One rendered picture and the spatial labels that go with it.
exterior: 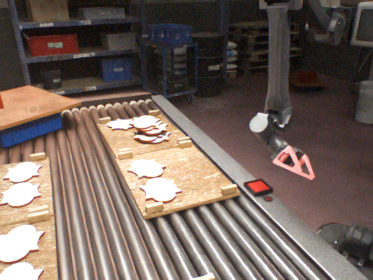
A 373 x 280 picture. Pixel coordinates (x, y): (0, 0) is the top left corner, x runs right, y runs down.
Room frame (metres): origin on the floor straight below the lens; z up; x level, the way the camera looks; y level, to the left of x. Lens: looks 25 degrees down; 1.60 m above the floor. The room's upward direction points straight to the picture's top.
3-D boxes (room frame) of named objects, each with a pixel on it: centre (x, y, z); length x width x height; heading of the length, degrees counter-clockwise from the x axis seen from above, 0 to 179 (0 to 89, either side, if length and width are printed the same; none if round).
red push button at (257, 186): (1.04, -0.26, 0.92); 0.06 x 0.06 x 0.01; 22
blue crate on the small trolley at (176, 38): (4.74, 0.21, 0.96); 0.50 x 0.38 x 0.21; 43
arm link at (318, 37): (1.28, -0.51, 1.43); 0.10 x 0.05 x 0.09; 138
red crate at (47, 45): (5.10, 1.95, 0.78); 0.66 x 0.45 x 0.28; 118
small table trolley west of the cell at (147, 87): (4.77, 0.27, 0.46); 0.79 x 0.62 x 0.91; 28
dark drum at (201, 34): (5.25, -0.28, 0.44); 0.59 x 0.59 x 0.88
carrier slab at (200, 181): (1.11, 0.05, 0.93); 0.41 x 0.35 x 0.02; 23
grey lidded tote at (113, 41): (5.53, 1.07, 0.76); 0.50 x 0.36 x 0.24; 124
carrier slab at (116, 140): (1.50, 0.21, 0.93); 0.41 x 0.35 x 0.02; 25
